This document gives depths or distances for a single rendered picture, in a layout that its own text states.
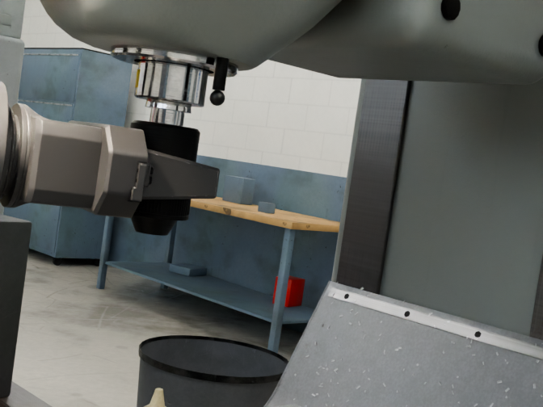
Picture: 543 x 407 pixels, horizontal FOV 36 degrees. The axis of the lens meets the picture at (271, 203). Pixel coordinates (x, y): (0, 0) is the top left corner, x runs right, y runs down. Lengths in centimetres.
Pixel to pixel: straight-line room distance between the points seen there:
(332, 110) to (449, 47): 562
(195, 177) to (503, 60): 25
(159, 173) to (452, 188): 39
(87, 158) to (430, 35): 24
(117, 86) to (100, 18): 751
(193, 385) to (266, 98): 455
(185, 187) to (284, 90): 607
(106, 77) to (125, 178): 745
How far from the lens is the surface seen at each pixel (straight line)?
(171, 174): 54
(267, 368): 278
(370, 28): 59
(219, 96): 53
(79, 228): 794
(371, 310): 89
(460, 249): 84
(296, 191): 636
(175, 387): 244
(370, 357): 87
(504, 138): 83
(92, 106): 788
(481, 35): 62
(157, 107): 56
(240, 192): 634
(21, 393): 95
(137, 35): 51
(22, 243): 89
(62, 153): 50
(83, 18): 52
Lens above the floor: 125
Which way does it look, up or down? 3 degrees down
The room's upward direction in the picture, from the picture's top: 8 degrees clockwise
